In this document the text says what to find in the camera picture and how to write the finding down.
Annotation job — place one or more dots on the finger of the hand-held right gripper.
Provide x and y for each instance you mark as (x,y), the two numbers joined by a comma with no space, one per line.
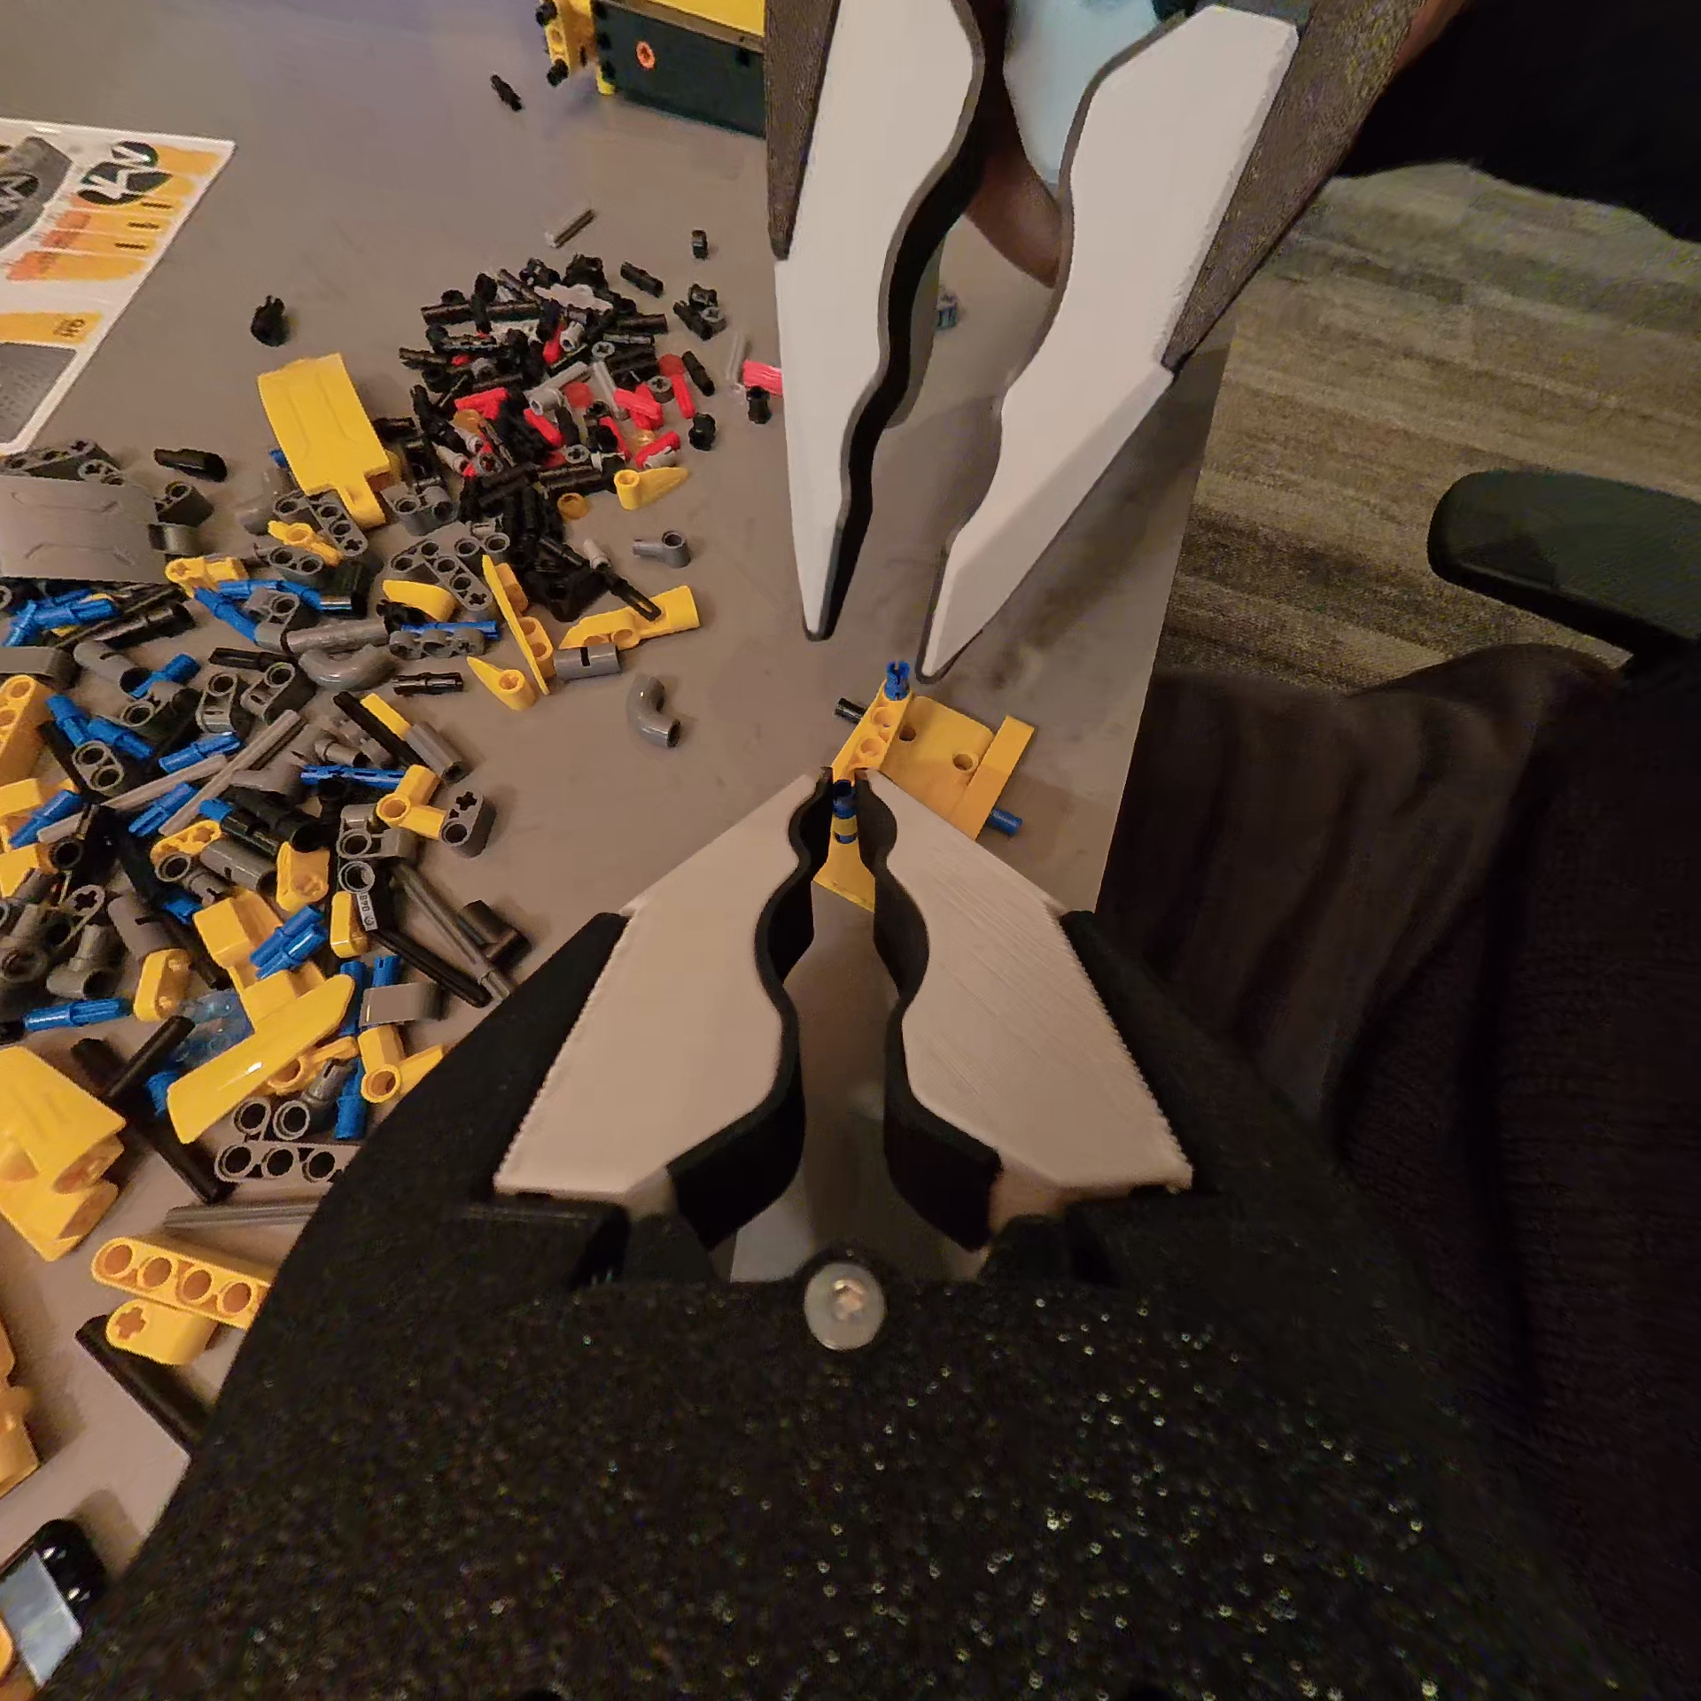
(1143,239)
(862,200)

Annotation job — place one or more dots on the yellow grey sticker sheet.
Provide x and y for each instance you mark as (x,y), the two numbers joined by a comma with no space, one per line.
(93,226)

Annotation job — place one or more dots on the person's right forearm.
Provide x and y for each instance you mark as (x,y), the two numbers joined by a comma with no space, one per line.
(1526,106)

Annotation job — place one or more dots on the pile of toy building pieces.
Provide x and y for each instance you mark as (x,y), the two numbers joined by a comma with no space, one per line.
(333,743)

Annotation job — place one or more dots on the person's right hand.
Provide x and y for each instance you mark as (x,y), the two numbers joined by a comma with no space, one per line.
(1017,200)

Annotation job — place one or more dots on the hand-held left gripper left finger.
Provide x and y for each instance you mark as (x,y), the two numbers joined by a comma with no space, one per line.
(650,1049)

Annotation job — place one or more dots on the yellow black toy model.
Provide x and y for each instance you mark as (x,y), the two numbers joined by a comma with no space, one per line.
(676,68)

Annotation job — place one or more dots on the black chair armrest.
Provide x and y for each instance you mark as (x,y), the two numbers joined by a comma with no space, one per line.
(1556,546)

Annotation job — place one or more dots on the yellow toy beam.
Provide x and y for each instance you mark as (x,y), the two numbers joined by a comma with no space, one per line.
(870,732)

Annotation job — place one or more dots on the yellow toy panel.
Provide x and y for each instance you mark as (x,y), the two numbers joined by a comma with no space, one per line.
(950,753)

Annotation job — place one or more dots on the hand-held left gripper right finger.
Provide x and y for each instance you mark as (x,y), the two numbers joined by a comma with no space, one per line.
(1037,1049)

